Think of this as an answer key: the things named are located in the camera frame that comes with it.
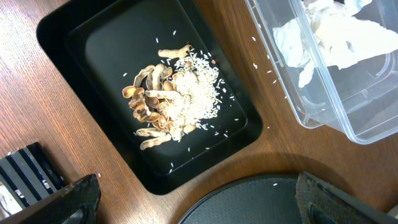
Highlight striped black grey object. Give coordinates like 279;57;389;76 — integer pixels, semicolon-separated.
1;142;66;209

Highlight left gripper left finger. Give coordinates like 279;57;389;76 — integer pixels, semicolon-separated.
1;174;101;224

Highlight white tissue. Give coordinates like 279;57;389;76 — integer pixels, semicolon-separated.
272;0;397;88

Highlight clear plastic waste bin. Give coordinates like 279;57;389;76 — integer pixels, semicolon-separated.
247;1;397;144

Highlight food scraps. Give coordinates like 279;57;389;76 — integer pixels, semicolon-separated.
122;44;226;151

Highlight black rectangular tray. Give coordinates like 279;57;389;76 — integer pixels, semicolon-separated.
36;1;262;195

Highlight round black serving tray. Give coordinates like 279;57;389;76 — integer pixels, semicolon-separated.
178;174;302;224

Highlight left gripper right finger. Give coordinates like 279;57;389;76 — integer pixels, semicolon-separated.
295;172;397;224

